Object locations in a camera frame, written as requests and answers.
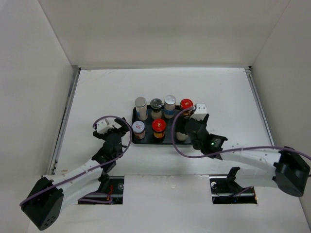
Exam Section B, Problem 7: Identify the white lid small spice jar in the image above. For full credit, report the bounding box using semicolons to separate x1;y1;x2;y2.
132;121;145;140

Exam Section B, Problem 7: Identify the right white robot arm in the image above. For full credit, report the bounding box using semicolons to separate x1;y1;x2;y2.
172;114;311;197

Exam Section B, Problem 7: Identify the black plastic tray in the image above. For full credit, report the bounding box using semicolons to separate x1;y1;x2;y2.
132;105;191;146

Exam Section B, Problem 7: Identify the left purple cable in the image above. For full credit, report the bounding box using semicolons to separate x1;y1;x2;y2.
19;115;133;207

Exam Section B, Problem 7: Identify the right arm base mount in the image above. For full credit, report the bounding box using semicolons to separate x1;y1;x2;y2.
209;167;258;204

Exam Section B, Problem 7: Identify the silver lid salt jar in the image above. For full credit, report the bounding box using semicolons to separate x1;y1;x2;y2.
135;97;148;121

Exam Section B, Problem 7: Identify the black cap small bottle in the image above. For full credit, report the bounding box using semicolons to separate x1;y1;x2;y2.
176;132;188;142

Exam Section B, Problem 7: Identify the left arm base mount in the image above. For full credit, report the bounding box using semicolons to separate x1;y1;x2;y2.
78;174;125;205

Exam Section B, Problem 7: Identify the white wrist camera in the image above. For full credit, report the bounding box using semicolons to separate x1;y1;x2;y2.
190;103;208;121
92;117;113;134

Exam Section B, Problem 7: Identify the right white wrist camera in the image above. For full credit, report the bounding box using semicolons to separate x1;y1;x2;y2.
190;103;208;121

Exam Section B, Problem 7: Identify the red lid sauce jar front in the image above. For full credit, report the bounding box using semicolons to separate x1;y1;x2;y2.
152;119;167;140

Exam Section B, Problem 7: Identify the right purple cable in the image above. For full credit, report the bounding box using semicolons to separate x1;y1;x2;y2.
171;106;311;178

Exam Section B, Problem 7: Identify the red lid sauce jar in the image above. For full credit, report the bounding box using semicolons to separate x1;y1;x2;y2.
152;119;167;140
180;99;194;117

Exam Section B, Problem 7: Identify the purple cable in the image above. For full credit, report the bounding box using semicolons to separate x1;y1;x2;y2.
171;106;311;178
19;115;133;207

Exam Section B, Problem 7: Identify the clear lid pepper shaker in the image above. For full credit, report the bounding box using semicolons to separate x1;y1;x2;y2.
150;98;163;120

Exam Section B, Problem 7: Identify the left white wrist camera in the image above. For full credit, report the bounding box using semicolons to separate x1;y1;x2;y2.
92;117;113;134

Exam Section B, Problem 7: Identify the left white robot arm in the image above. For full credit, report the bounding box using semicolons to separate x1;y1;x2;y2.
20;116;132;231

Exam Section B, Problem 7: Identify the white cap blue label bottle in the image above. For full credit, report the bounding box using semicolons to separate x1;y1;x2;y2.
164;95;176;119

